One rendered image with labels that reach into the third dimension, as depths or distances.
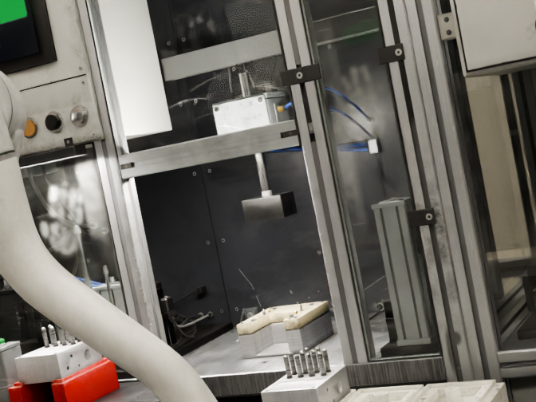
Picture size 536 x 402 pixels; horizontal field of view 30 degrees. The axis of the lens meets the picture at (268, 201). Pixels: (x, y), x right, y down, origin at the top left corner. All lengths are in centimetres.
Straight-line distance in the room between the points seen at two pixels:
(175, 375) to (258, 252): 106
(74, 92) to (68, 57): 7
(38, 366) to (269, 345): 45
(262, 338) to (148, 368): 76
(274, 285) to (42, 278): 106
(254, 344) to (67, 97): 58
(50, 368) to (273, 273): 63
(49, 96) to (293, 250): 64
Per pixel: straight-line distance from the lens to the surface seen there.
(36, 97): 195
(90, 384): 185
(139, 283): 188
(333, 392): 159
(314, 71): 167
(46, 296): 124
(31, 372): 184
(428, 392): 159
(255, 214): 194
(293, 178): 217
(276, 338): 198
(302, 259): 219
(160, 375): 120
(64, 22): 191
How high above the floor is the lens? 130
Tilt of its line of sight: 3 degrees down
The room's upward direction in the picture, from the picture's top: 11 degrees counter-clockwise
